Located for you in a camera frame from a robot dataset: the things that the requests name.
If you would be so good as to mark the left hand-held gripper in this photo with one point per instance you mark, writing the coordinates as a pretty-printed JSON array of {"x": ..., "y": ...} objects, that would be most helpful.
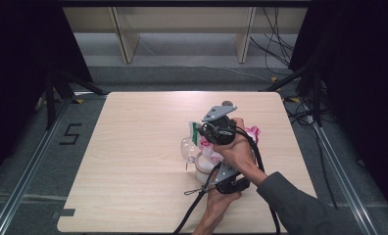
[{"x": 227, "y": 171}]

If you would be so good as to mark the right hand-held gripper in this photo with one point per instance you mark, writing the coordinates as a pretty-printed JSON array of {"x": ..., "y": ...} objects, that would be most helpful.
[{"x": 219, "y": 132}]

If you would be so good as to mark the pink and white plastic bag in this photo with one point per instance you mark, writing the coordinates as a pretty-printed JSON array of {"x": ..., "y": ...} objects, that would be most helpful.
[{"x": 205, "y": 146}]

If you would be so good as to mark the person's right hand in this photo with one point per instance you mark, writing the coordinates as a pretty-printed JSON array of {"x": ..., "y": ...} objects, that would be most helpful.
[{"x": 241, "y": 153}]

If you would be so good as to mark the person's left hand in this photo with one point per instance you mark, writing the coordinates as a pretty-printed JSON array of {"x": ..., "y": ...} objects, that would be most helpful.
[{"x": 216, "y": 209}]

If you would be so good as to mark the grey round table grommet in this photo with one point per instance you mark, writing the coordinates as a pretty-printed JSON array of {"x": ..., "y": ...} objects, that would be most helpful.
[{"x": 227, "y": 103}]

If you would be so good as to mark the yellow tape piece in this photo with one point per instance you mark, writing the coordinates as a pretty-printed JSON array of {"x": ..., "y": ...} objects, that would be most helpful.
[
  {"x": 274, "y": 79},
  {"x": 79, "y": 101},
  {"x": 295, "y": 100}
]

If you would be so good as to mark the black metal stand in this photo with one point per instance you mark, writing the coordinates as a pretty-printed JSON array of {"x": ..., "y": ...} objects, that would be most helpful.
[
  {"x": 316, "y": 94},
  {"x": 51, "y": 98}
]

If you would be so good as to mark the beige wooden shelf unit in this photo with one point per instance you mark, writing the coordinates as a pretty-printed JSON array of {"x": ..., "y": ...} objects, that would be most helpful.
[{"x": 130, "y": 39}]

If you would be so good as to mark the black curtain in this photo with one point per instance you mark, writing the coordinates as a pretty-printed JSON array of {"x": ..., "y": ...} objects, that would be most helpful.
[
  {"x": 22, "y": 65},
  {"x": 362, "y": 81}
]

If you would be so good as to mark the black tape strip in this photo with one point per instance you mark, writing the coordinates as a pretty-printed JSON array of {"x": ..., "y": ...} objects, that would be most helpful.
[{"x": 66, "y": 213}]

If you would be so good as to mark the aluminium floor rail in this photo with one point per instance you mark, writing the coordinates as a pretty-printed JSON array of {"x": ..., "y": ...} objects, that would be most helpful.
[
  {"x": 28, "y": 176},
  {"x": 342, "y": 176}
]

